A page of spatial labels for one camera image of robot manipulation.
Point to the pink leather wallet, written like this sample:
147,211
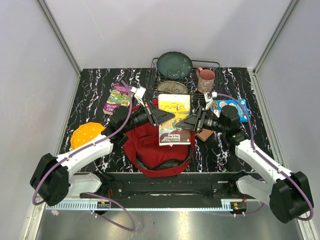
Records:
204,134

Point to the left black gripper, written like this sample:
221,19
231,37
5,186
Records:
156,116

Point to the blue picture book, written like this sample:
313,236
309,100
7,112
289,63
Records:
242,109

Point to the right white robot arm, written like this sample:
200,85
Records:
287,193

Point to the black wire dish rack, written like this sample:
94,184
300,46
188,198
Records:
155,78

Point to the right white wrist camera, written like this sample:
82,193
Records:
209,99

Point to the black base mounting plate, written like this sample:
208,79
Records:
216,185

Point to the pink patterned mug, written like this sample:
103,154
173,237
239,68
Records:
206,78

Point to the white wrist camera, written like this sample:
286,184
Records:
209,99
139,94

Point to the teal ceramic plate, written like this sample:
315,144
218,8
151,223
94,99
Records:
174,65

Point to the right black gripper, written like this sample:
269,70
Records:
194,122

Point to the red student backpack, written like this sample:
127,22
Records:
154,161

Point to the yellow paperback book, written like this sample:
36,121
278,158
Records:
180,106

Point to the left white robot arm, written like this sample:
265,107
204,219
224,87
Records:
56,178

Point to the speckled beige plate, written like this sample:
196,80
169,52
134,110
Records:
172,87

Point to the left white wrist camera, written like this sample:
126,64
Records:
139,94

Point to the purple treehouse book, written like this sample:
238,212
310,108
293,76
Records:
119,96

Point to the orange plastic plate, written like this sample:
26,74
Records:
85,133

